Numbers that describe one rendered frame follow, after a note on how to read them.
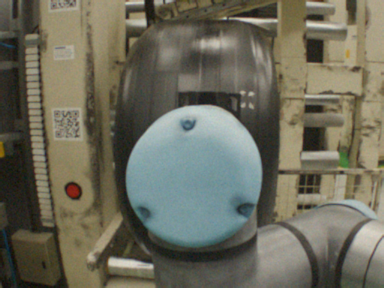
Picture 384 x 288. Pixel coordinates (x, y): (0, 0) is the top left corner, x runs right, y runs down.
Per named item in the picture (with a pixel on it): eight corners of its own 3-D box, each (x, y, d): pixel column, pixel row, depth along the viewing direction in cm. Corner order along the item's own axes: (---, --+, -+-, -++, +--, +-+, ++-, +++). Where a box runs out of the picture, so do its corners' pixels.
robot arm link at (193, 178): (126, 265, 18) (109, 112, 17) (160, 207, 29) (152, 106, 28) (268, 263, 18) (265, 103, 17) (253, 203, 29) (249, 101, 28)
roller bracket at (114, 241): (90, 295, 71) (84, 259, 69) (132, 220, 110) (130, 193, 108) (104, 296, 71) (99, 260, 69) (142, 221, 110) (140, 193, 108)
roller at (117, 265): (101, 271, 73) (104, 252, 75) (106, 276, 76) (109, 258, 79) (259, 280, 70) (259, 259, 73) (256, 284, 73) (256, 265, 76)
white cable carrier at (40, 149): (42, 226, 82) (25, 34, 72) (51, 217, 87) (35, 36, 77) (57, 227, 82) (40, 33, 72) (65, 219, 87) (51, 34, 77)
